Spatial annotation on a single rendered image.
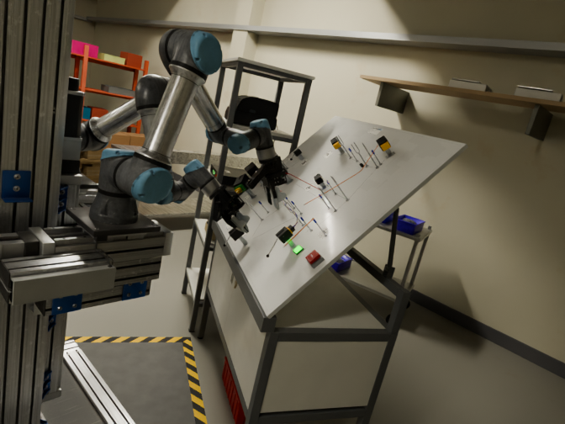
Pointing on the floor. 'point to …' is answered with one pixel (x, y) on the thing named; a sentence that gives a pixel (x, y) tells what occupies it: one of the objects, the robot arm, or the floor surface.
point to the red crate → (232, 394)
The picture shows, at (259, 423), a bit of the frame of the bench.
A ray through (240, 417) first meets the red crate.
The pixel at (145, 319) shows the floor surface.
